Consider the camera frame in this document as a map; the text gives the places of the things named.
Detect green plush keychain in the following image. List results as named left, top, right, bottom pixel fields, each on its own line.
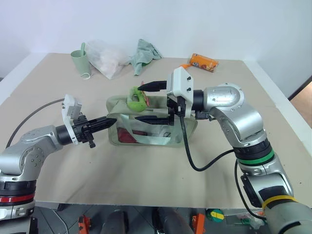
left=126, top=86, right=150, bottom=112

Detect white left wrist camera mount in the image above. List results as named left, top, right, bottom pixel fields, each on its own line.
left=60, top=94, right=84, bottom=146

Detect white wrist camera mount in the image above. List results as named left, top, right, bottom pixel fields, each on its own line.
left=166, top=67, right=195, bottom=117
left=60, top=94, right=84, bottom=146

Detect pale green plastic cup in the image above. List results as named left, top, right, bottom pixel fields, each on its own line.
left=70, top=49, right=92, bottom=80

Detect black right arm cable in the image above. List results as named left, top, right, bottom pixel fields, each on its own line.
left=234, top=160, right=267, bottom=221

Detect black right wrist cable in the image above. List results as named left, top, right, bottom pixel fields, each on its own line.
left=179, top=115, right=236, bottom=172

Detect beige table cover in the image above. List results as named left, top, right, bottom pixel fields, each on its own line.
left=0, top=52, right=312, bottom=210

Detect grey left arm cable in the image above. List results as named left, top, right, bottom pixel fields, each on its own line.
left=5, top=98, right=65, bottom=150

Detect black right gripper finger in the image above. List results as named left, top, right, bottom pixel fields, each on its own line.
left=137, top=80, right=169, bottom=93
left=134, top=115, right=172, bottom=126

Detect orange and black clamp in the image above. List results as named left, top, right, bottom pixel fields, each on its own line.
left=191, top=214, right=206, bottom=234
left=77, top=214, right=93, bottom=234

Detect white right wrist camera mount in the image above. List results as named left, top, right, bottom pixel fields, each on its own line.
left=166, top=67, right=195, bottom=117

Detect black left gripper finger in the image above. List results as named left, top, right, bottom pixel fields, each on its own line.
left=85, top=117, right=117, bottom=128
left=87, top=123, right=115, bottom=135

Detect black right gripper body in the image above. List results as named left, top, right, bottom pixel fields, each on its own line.
left=166, top=95, right=186, bottom=126

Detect green and yellow tool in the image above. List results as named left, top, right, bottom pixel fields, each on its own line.
left=205, top=209, right=225, bottom=223

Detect green pouch with zipper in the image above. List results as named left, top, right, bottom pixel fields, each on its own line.
left=105, top=94, right=198, bottom=148

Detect clear plastic bag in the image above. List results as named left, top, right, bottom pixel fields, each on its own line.
left=86, top=39, right=130, bottom=80

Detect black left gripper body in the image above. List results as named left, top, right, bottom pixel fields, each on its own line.
left=72, top=114, right=96, bottom=149

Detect crumpled green cloth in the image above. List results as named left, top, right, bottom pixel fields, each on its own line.
left=126, top=39, right=163, bottom=77

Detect orange snack package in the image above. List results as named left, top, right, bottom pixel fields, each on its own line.
left=188, top=53, right=219, bottom=73

